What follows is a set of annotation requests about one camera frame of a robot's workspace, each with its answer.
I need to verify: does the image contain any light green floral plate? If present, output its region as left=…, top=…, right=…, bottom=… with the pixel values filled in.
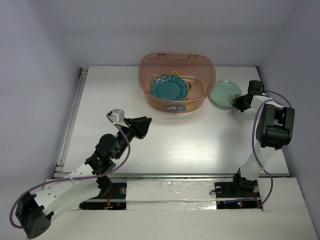
left=209, top=80, right=243, bottom=109

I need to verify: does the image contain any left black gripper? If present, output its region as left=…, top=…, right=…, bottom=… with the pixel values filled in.
left=113, top=116, right=151, bottom=160

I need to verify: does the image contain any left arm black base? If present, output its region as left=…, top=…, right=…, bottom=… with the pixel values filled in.
left=79, top=181, right=127, bottom=211

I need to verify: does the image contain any teal scalloped plate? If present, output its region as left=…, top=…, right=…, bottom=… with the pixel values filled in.
left=150, top=74, right=190, bottom=101

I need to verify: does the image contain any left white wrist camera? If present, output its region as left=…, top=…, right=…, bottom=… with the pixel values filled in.
left=106, top=109, right=127, bottom=127

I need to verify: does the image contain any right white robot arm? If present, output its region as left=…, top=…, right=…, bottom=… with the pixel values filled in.
left=230, top=80, right=296, bottom=196

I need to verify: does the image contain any white foam front board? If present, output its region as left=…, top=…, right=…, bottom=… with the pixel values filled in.
left=41, top=177, right=319, bottom=240

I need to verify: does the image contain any pink translucent plastic bin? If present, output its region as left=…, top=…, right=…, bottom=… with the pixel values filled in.
left=138, top=53, right=216, bottom=114

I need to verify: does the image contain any fan-shaped woven plate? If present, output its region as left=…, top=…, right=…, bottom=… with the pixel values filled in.
left=171, top=70, right=194, bottom=101

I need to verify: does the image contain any aluminium table rail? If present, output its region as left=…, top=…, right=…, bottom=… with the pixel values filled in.
left=51, top=67, right=89, bottom=179

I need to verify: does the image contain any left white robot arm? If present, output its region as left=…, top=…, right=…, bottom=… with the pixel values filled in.
left=9, top=111, right=152, bottom=240

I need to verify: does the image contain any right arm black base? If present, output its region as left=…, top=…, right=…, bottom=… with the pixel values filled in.
left=214, top=182, right=261, bottom=199

